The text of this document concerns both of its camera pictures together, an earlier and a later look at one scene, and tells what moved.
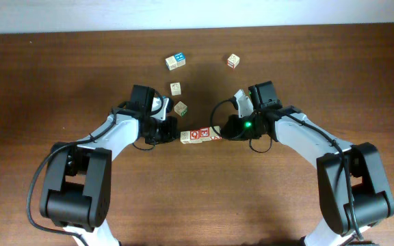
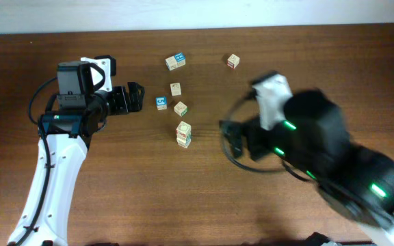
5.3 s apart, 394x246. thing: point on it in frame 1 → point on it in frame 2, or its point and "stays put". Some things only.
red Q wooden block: (195, 137) → (183, 141)
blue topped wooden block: (180, 59) stays put
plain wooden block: (171, 63) stays put
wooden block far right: (233, 61) stays put
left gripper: (172, 132) → (122, 103)
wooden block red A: (213, 134) → (183, 133)
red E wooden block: (204, 134) → (183, 139)
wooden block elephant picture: (180, 108) stays put
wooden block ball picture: (176, 89) stays put
